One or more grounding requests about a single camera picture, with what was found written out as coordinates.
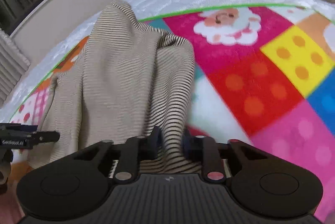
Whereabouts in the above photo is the beige striped knit garment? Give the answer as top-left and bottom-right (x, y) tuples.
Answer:
(28, 1), (200, 174)

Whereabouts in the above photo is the white pleated curtain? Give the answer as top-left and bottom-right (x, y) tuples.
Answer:
(0, 29), (31, 106)

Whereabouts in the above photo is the white quilted bed cover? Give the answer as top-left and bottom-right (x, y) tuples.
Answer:
(1, 0), (334, 122)

